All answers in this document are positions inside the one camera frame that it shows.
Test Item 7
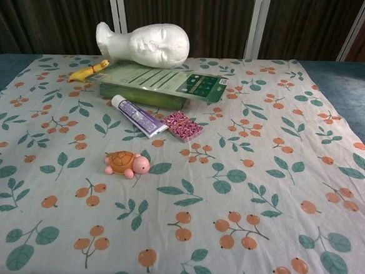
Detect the pink turtle toy brown shell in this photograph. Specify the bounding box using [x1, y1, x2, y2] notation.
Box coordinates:
[102, 149, 151, 181]

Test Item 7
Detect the pink patterned small packet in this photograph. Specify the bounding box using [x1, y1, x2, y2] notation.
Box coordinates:
[159, 109, 205, 144]

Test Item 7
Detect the white purple toothpaste tube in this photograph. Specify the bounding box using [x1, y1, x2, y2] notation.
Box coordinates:
[108, 94, 171, 140]

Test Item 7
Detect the green flat packaged box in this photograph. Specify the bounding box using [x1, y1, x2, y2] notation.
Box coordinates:
[84, 59, 230, 114]

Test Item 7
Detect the floral fruit print cloth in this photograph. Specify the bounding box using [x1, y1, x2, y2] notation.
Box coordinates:
[0, 38, 365, 274]

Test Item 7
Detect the white foam mannequin head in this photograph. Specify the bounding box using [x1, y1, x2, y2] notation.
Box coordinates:
[93, 19, 191, 71]

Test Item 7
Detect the yellow rubber chicken toy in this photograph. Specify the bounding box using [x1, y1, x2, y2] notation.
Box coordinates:
[67, 56, 111, 86]

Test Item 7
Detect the dark brown pleated curtain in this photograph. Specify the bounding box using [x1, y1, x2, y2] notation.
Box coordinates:
[0, 0, 365, 84]

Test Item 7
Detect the white vertical frame post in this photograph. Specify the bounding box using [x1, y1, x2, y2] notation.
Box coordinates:
[103, 0, 128, 33]
[336, 0, 365, 63]
[244, 0, 272, 61]

